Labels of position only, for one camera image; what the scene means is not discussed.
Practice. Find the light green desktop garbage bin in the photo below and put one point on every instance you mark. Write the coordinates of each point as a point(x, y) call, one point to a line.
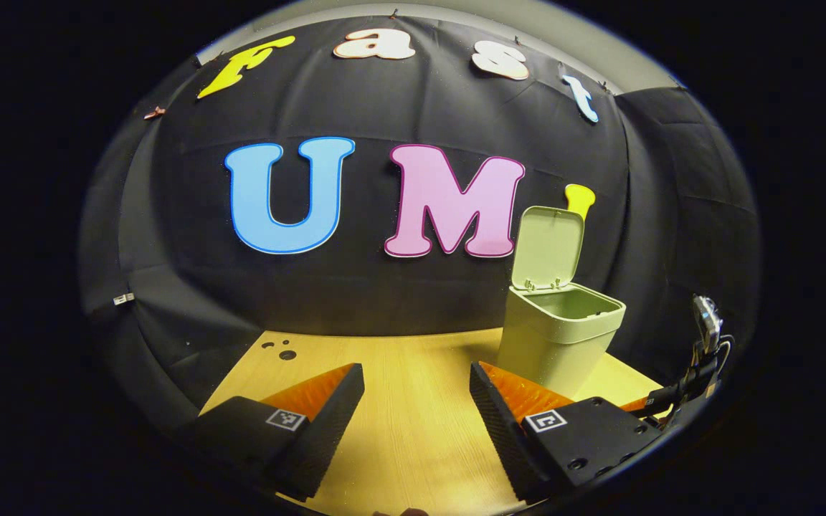
point(556, 337)

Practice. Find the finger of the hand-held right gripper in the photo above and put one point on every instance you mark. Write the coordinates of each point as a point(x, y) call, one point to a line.
point(660, 401)

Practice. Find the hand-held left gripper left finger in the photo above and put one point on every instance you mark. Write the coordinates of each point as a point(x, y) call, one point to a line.
point(334, 423)

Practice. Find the white cloth clip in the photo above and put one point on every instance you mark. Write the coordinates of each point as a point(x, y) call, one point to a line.
point(124, 299)

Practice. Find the copper cloth clip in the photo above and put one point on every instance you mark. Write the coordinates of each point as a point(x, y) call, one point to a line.
point(155, 112)

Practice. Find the black backdrop cloth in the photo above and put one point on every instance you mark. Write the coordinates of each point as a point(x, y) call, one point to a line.
point(399, 107)

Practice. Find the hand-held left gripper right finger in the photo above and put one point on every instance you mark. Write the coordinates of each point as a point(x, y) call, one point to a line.
point(499, 437)

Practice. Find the wooden desktop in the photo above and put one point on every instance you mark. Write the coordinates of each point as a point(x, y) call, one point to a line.
point(413, 401)

